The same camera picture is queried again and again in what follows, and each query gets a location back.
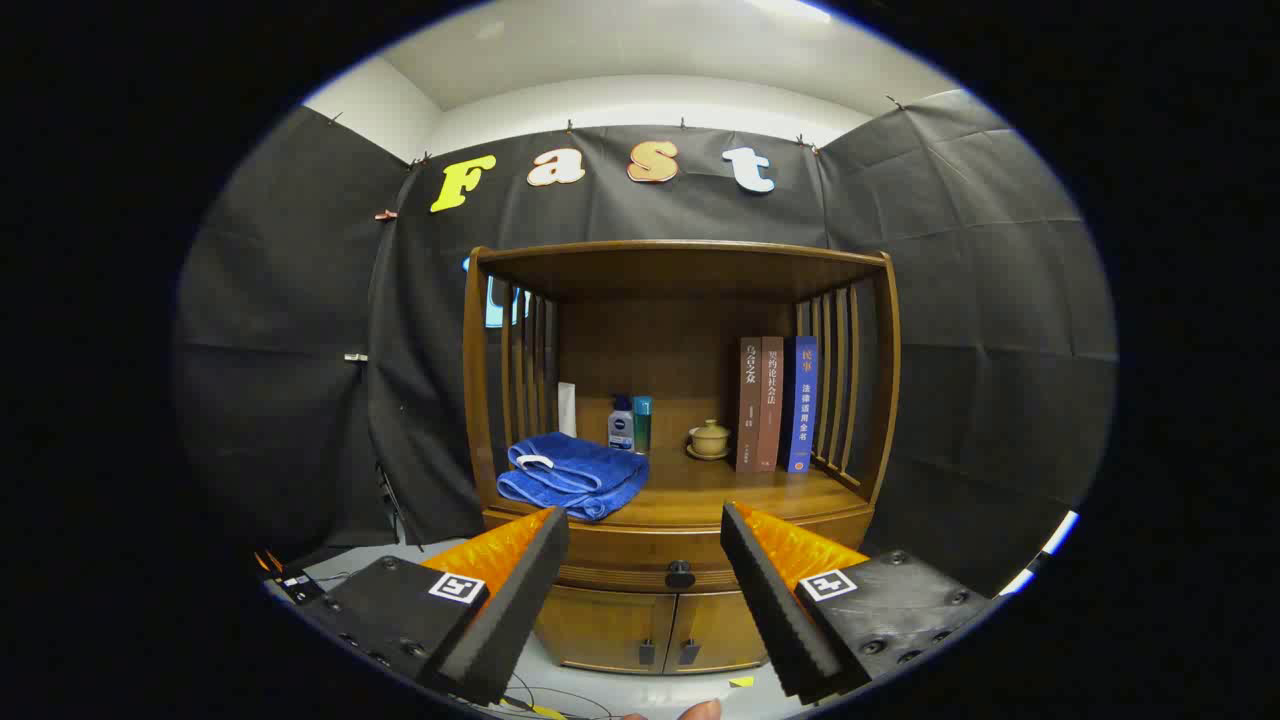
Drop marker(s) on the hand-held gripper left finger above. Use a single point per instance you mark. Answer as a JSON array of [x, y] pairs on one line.
[[510, 620]]

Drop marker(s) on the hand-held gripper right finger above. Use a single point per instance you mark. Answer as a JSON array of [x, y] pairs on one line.
[[775, 620]]

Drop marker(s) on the wooden drawer with black knob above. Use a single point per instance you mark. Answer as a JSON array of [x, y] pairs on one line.
[[640, 555]]

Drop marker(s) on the wooden countertop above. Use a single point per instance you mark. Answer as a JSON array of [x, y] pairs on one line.
[[700, 490]]

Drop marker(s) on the wooden cabinet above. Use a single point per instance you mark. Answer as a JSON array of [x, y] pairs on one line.
[[680, 350]]

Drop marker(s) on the folded blue towel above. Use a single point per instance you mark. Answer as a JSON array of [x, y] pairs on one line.
[[580, 475]]

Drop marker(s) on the beige lidded teacup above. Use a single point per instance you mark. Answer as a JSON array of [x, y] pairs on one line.
[[710, 440]]

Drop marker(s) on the reddish brown book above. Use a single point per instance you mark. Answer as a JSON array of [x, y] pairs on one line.
[[771, 410]]

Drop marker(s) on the dark brown book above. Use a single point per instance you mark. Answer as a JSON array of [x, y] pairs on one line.
[[749, 410]]

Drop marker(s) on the blue book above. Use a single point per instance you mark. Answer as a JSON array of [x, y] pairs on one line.
[[803, 410]]

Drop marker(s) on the black floor device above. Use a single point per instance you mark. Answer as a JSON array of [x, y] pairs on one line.
[[298, 585]]

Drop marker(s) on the white tube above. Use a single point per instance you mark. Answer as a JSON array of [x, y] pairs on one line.
[[567, 410]]

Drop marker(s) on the white bottle with blue cap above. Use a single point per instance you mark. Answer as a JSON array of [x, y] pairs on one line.
[[621, 430]]

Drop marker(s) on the teal bottle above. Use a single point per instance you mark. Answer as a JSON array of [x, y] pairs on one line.
[[642, 425]]

